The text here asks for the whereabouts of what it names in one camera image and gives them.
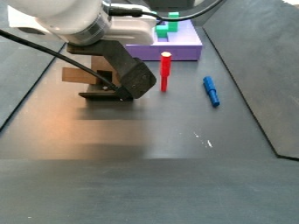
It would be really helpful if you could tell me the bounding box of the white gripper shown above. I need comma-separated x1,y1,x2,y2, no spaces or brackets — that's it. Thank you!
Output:
6,5,159,46

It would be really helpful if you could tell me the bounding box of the brown T-shaped block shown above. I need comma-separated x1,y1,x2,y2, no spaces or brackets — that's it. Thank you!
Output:
62,56,121,85

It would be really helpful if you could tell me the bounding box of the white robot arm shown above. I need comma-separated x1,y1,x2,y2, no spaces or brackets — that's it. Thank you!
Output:
4,0,155,46

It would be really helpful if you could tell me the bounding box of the green U-shaped block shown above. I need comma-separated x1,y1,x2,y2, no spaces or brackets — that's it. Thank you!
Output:
155,22,179,39

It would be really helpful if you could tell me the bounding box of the red hexagonal peg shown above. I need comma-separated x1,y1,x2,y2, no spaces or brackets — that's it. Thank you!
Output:
161,52,173,92

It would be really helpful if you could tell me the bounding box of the purple base block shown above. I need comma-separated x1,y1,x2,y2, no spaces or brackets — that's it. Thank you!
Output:
126,20,203,61

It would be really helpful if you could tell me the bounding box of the blue stepped peg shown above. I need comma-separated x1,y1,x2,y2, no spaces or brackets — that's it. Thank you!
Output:
203,76,221,107

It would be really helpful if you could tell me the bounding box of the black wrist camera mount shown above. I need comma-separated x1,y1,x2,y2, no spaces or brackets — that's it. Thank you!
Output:
67,40,157,99

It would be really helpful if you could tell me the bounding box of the black cable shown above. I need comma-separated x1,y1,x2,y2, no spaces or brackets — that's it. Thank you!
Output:
0,29,121,91

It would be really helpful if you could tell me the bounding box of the black angle bracket fixture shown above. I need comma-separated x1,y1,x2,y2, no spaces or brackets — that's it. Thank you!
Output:
79,69,137,102

